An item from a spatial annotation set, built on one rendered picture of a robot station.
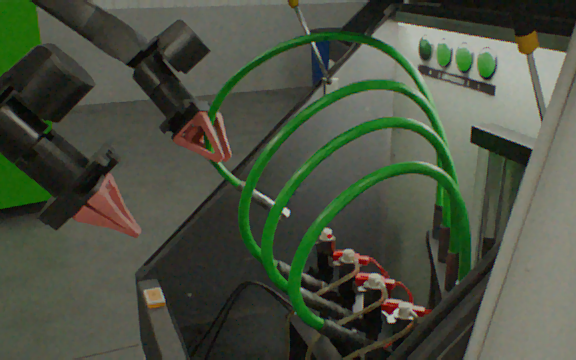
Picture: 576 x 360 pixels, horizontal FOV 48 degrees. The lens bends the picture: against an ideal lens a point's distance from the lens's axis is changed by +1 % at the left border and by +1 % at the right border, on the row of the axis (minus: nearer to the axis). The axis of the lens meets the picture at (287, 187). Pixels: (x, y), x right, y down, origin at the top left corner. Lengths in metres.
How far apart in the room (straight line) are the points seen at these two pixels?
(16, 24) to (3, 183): 0.95
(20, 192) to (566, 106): 3.88
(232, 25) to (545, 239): 7.19
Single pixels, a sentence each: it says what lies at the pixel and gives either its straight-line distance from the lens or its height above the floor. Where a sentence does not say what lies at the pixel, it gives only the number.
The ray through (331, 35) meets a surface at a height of 1.43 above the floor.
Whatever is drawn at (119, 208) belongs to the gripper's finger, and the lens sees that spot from 0.79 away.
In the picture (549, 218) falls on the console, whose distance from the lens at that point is 0.64.
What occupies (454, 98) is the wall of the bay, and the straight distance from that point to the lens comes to 1.16.
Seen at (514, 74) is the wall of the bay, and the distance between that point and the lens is 1.04.
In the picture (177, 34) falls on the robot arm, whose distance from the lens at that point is 1.08.
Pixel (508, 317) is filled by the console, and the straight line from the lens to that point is 0.67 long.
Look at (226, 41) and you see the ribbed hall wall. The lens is 7.72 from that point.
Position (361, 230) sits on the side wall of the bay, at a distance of 1.40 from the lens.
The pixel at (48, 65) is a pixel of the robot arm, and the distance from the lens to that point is 0.73.
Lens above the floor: 1.54
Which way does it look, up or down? 20 degrees down
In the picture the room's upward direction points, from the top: straight up
